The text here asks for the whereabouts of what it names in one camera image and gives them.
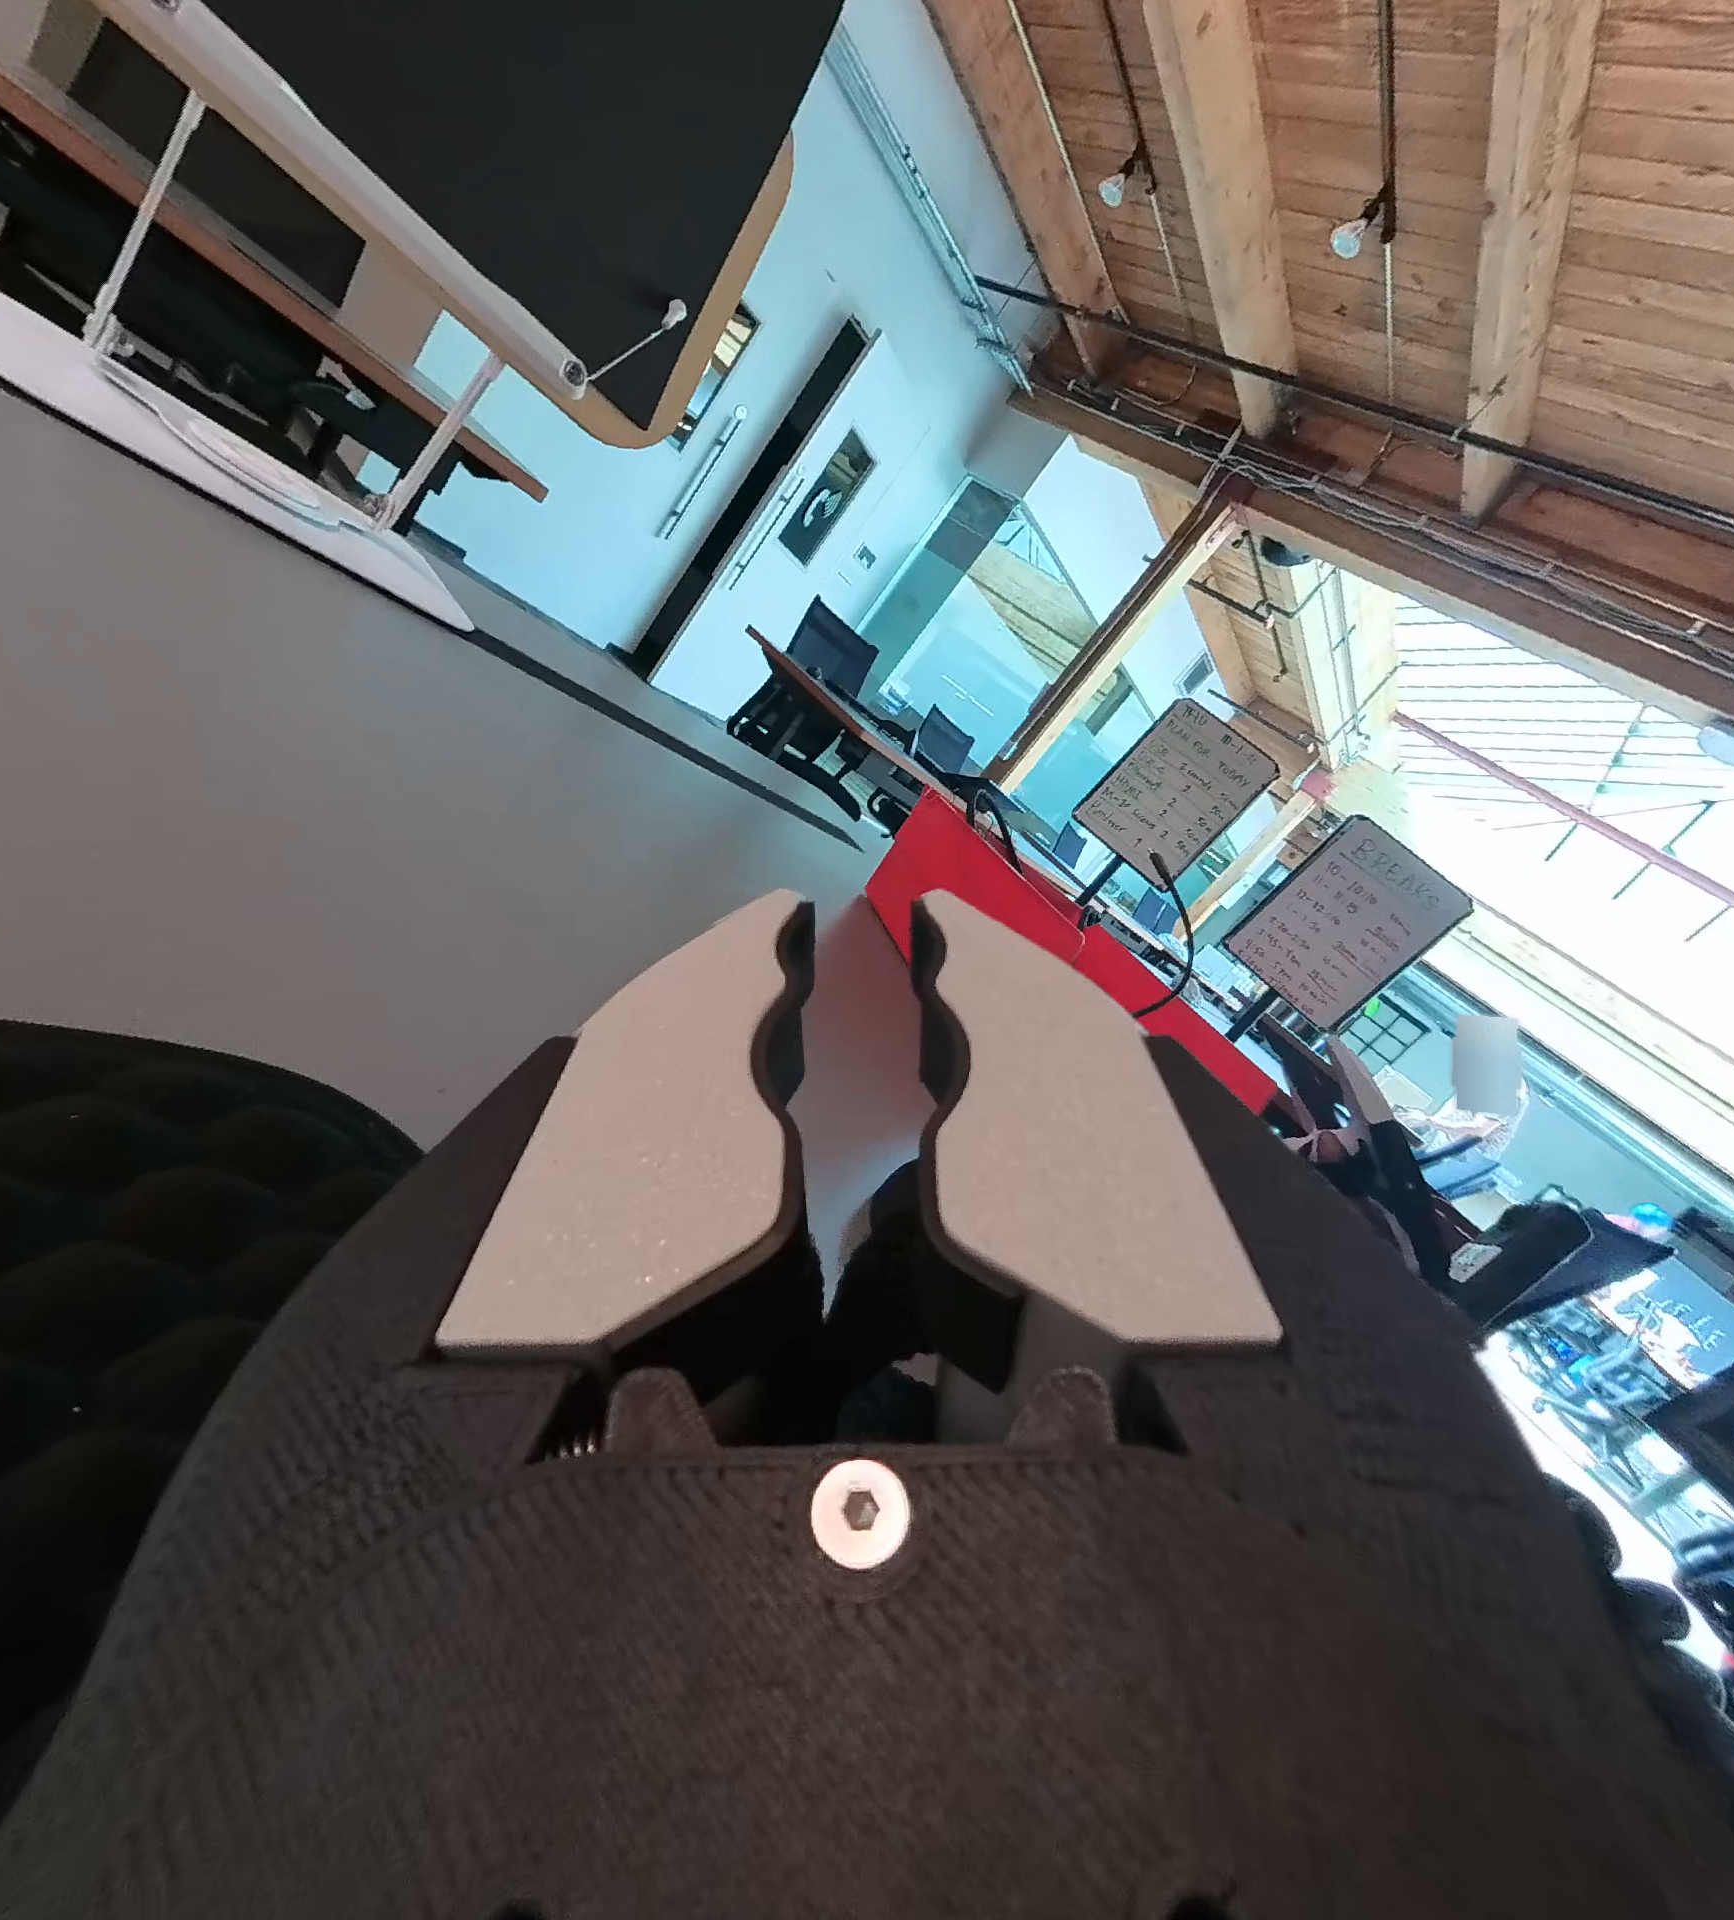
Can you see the long office desk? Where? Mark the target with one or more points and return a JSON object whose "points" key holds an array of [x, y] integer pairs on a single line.
{"points": [[844, 712]]}

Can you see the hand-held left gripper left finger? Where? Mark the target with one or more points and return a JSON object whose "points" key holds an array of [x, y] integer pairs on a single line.
{"points": [[627, 1171]]}

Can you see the person's right forearm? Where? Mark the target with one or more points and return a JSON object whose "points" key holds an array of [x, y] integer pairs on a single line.
{"points": [[1663, 1650]]}

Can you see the black honeycomb cushion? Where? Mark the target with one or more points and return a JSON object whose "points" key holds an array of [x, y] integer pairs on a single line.
{"points": [[86, 1200]]}

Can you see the dark door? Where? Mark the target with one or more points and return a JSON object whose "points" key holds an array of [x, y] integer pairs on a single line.
{"points": [[771, 480]]}

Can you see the whiteboard on stand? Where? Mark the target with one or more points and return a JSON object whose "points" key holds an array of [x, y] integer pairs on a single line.
{"points": [[1174, 788], [1346, 923]]}

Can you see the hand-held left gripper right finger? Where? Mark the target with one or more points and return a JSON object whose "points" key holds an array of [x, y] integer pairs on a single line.
{"points": [[1106, 1184]]}

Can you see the red plastic bin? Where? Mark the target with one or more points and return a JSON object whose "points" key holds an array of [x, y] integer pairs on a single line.
{"points": [[987, 901]]}

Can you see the wooden desk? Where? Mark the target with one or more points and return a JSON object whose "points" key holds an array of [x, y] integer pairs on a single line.
{"points": [[507, 464]]}

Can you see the black office chair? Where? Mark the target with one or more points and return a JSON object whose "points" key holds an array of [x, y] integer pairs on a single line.
{"points": [[823, 644], [1556, 1253], [943, 739]]}

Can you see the black dome camera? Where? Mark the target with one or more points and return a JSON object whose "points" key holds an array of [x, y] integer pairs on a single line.
{"points": [[1280, 548]]}

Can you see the ceiling track light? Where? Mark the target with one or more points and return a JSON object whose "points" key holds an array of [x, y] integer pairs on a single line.
{"points": [[1115, 188], [1350, 232]]}

